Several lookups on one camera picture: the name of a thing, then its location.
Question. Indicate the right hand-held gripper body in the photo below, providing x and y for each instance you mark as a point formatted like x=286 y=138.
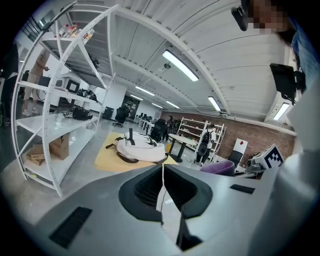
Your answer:
x=271 y=157

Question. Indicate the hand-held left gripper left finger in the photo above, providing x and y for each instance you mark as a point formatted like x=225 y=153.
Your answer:
x=140 y=195

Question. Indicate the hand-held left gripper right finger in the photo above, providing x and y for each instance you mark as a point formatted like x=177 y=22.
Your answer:
x=192 y=197

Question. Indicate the purple cloth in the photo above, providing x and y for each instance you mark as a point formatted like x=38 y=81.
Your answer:
x=220 y=168

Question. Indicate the white backpack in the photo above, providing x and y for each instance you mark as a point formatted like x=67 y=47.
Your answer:
x=140 y=147

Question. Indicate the white sign with red diamond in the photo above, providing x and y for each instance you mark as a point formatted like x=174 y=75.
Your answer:
x=240 y=147

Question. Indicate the long ceiling light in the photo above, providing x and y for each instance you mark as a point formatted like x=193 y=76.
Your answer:
x=214 y=103
x=281 y=111
x=181 y=65
x=145 y=90

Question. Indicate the yellow floor mat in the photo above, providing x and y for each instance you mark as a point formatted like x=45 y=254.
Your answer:
x=107 y=156

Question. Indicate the round table with black base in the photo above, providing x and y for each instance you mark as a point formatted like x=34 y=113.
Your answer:
x=181 y=140

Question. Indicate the black office chair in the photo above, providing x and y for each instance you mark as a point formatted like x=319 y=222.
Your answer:
x=158 y=130
x=121 y=115

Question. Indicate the white open storage rack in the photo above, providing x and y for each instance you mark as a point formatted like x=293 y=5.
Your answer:
x=195 y=127

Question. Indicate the black chest-mounted monitor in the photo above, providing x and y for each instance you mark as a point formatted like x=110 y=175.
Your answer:
x=283 y=80

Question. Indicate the brown cardboard box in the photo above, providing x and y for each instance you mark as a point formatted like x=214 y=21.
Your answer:
x=60 y=147

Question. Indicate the black bag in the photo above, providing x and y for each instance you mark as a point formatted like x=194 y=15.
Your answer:
x=81 y=113

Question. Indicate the person's striped shirt torso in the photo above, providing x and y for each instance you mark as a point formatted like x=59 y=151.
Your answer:
x=307 y=57

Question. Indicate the flat wooden boxes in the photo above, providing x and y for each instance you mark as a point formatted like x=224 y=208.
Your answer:
x=36 y=153

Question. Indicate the white metal shelving unit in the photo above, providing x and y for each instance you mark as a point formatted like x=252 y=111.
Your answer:
x=50 y=125

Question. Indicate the pile of black equipment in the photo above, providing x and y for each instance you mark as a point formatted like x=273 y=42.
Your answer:
x=87 y=93

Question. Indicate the white machine with dark screen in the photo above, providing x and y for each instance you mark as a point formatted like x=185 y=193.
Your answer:
x=72 y=86

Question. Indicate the row of plastic bottles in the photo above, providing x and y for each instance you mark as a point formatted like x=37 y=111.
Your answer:
x=75 y=31

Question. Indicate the black head-mounted camera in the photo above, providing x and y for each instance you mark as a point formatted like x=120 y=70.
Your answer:
x=240 y=17

